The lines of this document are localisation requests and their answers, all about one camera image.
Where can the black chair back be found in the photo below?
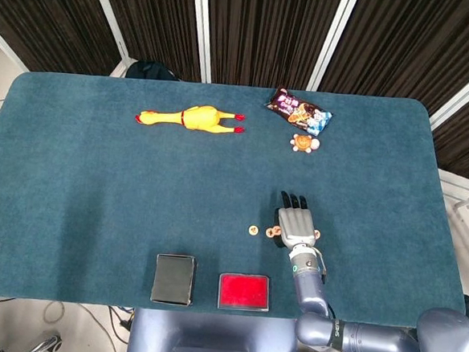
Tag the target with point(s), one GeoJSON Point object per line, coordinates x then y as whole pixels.
{"type": "Point", "coordinates": [149, 70]}

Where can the yellow rubber chicken toy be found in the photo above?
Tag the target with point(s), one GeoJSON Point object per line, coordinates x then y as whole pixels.
{"type": "Point", "coordinates": [198, 118]}

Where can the chrome metal stand foot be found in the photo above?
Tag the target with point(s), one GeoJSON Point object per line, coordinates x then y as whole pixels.
{"type": "Point", "coordinates": [45, 344]}

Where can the white partition post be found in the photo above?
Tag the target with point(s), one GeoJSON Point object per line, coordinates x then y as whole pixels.
{"type": "Point", "coordinates": [202, 29]}
{"type": "Point", "coordinates": [465, 95]}
{"type": "Point", "coordinates": [6, 45]}
{"type": "Point", "coordinates": [332, 38]}
{"type": "Point", "coordinates": [108, 18]}

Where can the red ink pad clear case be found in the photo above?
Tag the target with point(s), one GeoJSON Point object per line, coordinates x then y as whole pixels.
{"type": "Point", "coordinates": [243, 291]}

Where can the black cardboard box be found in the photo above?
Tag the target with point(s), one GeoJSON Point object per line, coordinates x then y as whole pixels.
{"type": "Point", "coordinates": [173, 278]}

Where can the teal table cloth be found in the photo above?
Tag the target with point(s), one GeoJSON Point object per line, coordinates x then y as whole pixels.
{"type": "Point", "coordinates": [97, 174]}

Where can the dark purple snack bag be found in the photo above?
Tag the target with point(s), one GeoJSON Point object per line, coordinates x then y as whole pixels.
{"type": "Point", "coordinates": [299, 110]}

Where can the white metal rack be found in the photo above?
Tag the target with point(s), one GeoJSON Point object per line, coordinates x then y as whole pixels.
{"type": "Point", "coordinates": [452, 177]}

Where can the right blue robot arm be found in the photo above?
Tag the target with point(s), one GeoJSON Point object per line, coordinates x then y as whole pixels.
{"type": "Point", "coordinates": [311, 286]}

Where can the cream round chess piece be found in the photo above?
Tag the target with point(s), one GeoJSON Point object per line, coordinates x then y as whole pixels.
{"type": "Point", "coordinates": [271, 230]}
{"type": "Point", "coordinates": [253, 230]}
{"type": "Point", "coordinates": [270, 235]}
{"type": "Point", "coordinates": [317, 233]}

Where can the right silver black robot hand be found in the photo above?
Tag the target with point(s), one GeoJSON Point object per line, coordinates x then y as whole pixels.
{"type": "Point", "coordinates": [297, 226]}

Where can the blue robot torso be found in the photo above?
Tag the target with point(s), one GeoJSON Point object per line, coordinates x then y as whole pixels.
{"type": "Point", "coordinates": [206, 343]}

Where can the orange white turtle toy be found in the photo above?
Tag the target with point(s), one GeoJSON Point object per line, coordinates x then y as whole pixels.
{"type": "Point", "coordinates": [302, 143]}

